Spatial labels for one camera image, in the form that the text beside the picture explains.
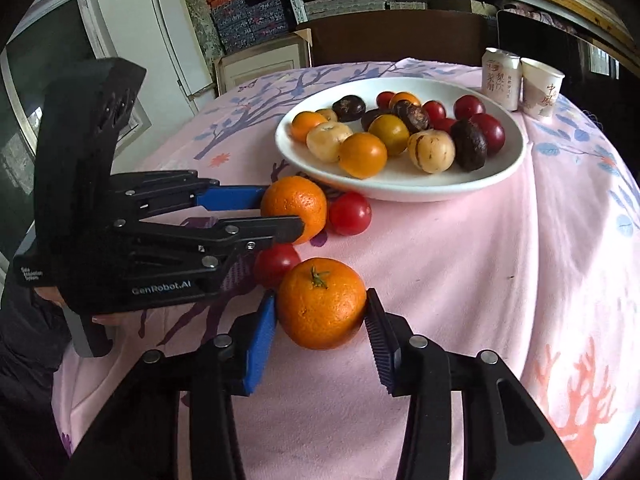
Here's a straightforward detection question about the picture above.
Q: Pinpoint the large orange mandarin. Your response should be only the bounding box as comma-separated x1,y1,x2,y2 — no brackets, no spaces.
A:
260,176,328,245

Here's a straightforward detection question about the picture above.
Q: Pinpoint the large tan round fruit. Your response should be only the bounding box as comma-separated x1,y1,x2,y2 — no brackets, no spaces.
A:
306,122,352,164

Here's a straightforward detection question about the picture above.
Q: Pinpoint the small brown round fruit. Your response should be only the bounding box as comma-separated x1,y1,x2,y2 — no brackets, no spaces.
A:
316,108,337,122

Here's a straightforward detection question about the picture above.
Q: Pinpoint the yellow orange tomato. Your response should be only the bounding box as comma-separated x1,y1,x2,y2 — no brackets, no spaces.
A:
368,114,410,157

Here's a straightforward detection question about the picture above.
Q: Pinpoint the small red cherry tomato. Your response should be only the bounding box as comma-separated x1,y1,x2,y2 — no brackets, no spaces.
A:
376,91,395,110

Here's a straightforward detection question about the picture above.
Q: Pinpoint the small orange kumquat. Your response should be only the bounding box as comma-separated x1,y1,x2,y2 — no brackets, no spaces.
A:
390,91,422,108

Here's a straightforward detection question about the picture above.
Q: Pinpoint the dark brown passion fruit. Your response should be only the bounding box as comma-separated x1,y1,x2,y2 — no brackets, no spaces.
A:
392,100,430,133

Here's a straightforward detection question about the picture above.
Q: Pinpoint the dark red plum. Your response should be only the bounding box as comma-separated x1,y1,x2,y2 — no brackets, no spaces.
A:
470,113,506,156

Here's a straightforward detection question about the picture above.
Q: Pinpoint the person left hand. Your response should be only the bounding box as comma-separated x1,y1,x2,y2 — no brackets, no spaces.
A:
35,287,127,326

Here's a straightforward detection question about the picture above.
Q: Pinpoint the framed picture leaning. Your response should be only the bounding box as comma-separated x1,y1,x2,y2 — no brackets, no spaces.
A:
214,28,312,96

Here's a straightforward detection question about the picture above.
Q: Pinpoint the white ceramic plate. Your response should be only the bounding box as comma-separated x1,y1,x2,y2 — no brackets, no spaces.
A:
274,77,530,203

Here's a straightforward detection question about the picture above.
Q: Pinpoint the dark wooden cabinet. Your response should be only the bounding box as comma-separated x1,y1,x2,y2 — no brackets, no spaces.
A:
297,10,498,66

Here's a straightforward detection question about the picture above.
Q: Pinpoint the white drink can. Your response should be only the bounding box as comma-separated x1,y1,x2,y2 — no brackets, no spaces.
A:
482,48,522,112

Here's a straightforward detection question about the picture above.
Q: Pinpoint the white paper cup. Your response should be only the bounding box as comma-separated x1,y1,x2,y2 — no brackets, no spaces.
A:
521,58,565,122

